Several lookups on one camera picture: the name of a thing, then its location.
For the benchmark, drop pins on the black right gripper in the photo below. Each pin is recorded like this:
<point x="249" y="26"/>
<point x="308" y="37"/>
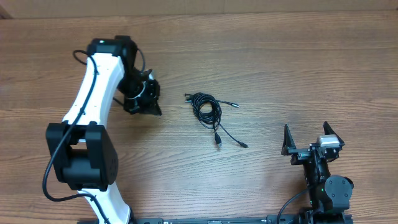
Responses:
<point x="300" y="154"/>

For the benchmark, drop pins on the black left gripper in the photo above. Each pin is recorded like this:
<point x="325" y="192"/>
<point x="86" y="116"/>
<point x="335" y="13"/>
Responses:
<point x="150" y="105"/>

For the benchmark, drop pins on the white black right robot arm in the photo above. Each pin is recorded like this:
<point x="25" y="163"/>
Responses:
<point x="329" y="194"/>

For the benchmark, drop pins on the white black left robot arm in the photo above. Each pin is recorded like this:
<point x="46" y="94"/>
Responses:
<point x="83" y="161"/>

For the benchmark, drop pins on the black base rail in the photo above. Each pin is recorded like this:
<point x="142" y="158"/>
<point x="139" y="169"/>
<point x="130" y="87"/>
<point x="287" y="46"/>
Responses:
<point x="270" y="219"/>

